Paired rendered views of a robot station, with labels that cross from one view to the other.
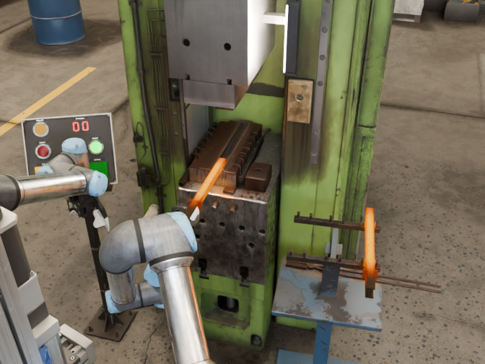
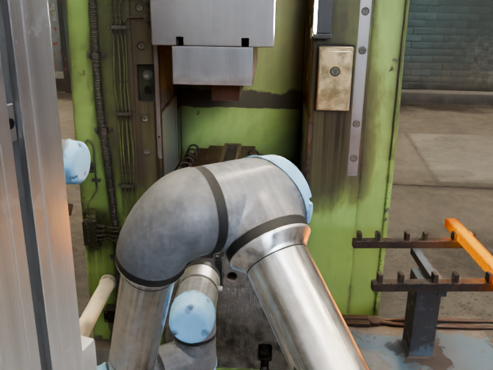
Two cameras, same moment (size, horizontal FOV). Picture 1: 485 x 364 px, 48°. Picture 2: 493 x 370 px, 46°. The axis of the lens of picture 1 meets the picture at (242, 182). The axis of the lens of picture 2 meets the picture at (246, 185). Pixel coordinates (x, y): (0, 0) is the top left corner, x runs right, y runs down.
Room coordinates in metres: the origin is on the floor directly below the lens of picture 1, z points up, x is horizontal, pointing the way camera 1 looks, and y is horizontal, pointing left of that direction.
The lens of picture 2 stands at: (0.38, 0.38, 1.54)
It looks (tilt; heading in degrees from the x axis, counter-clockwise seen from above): 20 degrees down; 346
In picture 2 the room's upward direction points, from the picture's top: 1 degrees clockwise
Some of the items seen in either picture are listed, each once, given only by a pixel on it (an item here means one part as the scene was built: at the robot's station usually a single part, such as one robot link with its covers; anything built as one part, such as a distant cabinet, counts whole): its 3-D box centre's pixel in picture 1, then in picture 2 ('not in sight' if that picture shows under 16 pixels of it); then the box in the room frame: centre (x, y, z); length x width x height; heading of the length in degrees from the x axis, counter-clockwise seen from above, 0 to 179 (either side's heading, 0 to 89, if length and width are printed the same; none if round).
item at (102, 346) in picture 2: not in sight; (107, 354); (2.02, 0.44, 0.36); 0.09 x 0.07 x 0.12; 74
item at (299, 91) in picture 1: (299, 101); (334, 78); (1.85, -0.22, 1.27); 0.09 x 0.02 x 0.17; 74
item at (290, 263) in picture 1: (361, 275); (450, 323); (1.54, -0.47, 0.67); 0.60 x 0.04 x 0.01; 75
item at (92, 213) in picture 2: (144, 178); (94, 232); (2.03, 0.45, 0.80); 0.06 x 0.03 x 0.14; 74
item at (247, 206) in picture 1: (240, 200); (238, 253); (2.01, 0.01, 0.69); 0.56 x 0.38 x 0.45; 164
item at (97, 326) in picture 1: (109, 316); not in sight; (1.89, 0.68, 0.05); 0.22 x 0.22 x 0.09; 74
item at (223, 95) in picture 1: (226, 72); (219, 54); (2.01, 0.06, 1.32); 0.42 x 0.20 x 0.10; 164
